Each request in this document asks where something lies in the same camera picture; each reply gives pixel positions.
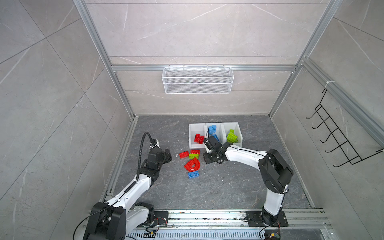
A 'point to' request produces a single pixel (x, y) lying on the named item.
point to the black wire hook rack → (341, 140)
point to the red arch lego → (193, 165)
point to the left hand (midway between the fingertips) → (163, 148)
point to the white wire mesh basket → (197, 80)
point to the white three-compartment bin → (226, 132)
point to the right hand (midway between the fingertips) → (206, 157)
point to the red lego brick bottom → (201, 139)
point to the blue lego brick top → (216, 137)
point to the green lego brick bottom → (231, 137)
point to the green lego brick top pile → (192, 156)
